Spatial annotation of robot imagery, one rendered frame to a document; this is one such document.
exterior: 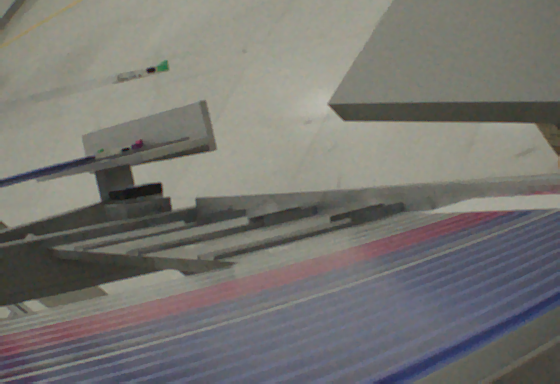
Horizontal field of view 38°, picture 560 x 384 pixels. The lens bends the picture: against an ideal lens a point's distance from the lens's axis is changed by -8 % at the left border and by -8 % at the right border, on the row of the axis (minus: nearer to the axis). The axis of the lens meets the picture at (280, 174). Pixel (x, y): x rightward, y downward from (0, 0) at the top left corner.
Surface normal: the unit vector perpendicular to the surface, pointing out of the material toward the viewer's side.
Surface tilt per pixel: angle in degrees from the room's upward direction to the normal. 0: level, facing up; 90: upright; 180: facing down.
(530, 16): 0
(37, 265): 90
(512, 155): 0
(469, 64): 0
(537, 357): 90
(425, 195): 45
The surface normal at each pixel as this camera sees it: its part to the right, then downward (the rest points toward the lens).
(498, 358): -0.15, -0.99
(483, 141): -0.65, -0.60
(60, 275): 0.62, -0.05
